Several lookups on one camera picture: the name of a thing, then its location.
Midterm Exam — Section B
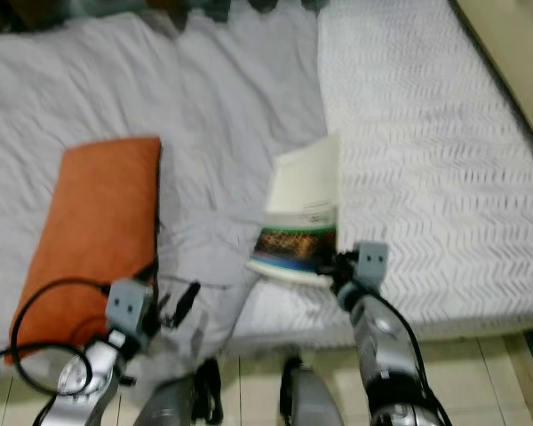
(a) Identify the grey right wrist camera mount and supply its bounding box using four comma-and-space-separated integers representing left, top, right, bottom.
354, 241, 390, 287

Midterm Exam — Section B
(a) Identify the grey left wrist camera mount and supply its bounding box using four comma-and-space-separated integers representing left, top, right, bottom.
107, 278, 156, 343

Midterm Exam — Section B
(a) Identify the silver robot leg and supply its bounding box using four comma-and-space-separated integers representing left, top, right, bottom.
280, 359, 347, 426
133, 359, 223, 426

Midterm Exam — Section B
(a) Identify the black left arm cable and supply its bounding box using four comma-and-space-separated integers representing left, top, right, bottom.
0, 262, 156, 426

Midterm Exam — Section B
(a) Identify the silver right robot leg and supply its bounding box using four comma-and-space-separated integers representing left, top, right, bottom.
280, 359, 347, 426

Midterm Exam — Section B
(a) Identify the white chevron patterned bed sheet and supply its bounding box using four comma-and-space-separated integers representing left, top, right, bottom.
231, 0, 533, 343

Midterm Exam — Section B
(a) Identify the silver left robot leg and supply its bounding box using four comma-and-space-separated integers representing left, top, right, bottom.
133, 359, 223, 426

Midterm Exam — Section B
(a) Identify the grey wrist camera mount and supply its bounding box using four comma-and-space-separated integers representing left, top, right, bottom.
354, 241, 390, 287
107, 278, 156, 343

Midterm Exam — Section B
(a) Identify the cream book with city photo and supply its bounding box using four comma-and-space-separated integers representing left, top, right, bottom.
247, 133, 343, 287

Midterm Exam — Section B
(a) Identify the grey crumpled blanket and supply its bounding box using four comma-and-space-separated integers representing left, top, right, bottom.
0, 11, 330, 387

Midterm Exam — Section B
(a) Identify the dark brown curtain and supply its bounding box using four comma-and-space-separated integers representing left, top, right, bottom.
0, 0, 325, 32

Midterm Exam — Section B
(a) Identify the orange rectangular pillow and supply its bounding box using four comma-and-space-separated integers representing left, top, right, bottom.
7, 135, 163, 367

